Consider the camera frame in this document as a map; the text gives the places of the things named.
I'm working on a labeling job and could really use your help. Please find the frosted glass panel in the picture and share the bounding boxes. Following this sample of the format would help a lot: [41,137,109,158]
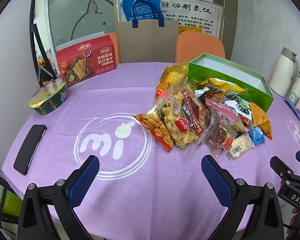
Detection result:
[47,0,115,50]

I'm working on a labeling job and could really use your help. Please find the green instant noodle bowl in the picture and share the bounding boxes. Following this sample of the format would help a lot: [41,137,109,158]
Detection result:
[29,79,68,115]

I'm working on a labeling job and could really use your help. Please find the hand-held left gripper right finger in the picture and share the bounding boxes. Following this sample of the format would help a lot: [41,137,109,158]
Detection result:
[201,154,285,240]

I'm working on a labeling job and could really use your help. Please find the red fried snack packet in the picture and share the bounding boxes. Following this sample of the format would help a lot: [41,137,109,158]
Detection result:
[133,105,175,152]

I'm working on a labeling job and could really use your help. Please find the orange chair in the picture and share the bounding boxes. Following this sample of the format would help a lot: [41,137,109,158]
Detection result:
[104,32,120,64]
[175,32,226,64]

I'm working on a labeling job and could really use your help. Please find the green cardboard box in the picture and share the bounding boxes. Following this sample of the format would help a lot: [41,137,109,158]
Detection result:
[186,53,275,113]

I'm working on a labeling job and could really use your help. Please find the brown paper bag blue handles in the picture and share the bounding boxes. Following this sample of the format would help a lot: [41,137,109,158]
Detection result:
[114,19,179,64]

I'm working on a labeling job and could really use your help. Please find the red cracker box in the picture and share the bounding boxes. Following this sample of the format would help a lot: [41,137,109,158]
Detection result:
[55,32,118,87]

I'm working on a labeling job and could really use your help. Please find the clear bag of yellow chips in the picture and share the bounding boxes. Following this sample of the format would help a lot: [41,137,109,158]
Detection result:
[154,85,210,149]

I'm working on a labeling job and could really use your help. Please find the white text wall poster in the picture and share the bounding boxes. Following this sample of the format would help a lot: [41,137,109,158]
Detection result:
[117,0,227,40]

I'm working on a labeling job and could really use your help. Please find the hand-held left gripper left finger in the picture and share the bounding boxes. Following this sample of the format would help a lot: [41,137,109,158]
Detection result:
[17,154,100,240]

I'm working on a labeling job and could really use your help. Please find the white thermos jug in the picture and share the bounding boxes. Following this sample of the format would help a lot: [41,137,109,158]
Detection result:
[269,47,300,97]

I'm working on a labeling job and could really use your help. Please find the blue tote bag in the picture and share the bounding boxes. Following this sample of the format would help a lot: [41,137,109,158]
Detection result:
[122,0,165,28]

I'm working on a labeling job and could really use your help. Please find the pale yellow cracker packet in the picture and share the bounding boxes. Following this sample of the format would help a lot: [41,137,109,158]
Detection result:
[226,132,255,159]

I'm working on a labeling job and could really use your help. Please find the clear packet with brown cake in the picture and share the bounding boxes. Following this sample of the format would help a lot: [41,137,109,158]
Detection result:
[199,125,234,153]

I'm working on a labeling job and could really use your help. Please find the pink snack packet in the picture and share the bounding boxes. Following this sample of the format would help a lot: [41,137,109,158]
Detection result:
[205,97,238,128]

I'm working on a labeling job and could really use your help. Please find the white packet with green cartoon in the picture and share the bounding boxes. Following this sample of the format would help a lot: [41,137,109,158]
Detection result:
[230,97,253,123]

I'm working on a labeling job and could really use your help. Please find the small blue packet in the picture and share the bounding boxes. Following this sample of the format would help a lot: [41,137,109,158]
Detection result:
[249,126,266,146]

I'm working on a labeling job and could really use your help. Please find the orange snack packet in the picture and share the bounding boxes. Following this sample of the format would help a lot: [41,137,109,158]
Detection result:
[249,102,273,140]

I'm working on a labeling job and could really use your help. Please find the golden yellow snack bag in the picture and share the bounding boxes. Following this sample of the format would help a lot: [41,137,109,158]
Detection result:
[156,60,190,98]

